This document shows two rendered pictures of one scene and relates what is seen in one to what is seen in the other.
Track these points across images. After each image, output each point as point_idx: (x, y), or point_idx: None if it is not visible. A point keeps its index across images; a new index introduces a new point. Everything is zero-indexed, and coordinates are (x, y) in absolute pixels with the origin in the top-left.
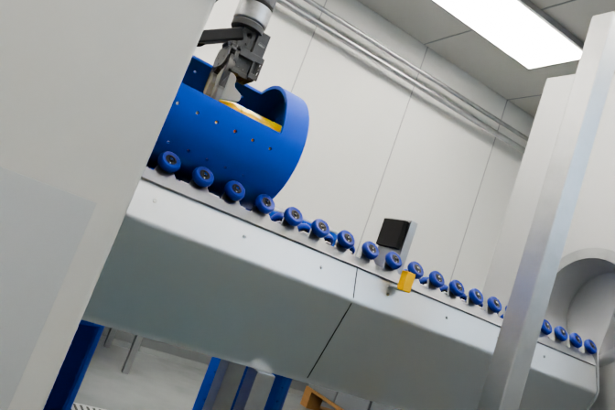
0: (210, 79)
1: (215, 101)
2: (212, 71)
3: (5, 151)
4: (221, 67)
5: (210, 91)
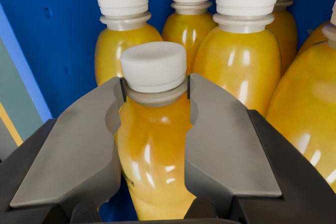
0: (230, 146)
1: (18, 67)
2: (262, 199)
3: None
4: (73, 220)
5: (196, 117)
